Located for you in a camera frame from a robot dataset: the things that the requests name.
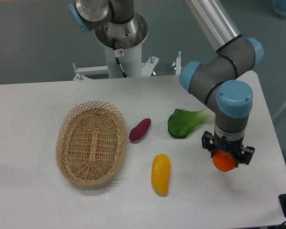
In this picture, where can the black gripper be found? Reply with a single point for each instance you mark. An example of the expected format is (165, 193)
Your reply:
(213, 144)

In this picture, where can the yellow mango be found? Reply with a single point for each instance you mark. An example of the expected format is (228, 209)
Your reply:
(160, 174)

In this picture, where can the purple sweet potato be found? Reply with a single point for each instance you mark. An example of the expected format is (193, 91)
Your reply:
(139, 131)

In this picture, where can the green bok choy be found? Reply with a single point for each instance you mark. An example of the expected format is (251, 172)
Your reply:
(182, 123)

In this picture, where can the orange fruit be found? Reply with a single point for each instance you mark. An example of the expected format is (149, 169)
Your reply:
(223, 161)

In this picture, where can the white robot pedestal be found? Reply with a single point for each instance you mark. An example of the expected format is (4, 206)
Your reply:
(122, 45)

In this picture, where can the blue bag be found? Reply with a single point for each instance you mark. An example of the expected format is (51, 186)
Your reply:
(279, 7)

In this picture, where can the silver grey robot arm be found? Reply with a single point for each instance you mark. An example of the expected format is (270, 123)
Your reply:
(216, 83)

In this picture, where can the woven wicker basket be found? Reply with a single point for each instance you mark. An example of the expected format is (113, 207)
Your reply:
(91, 143)

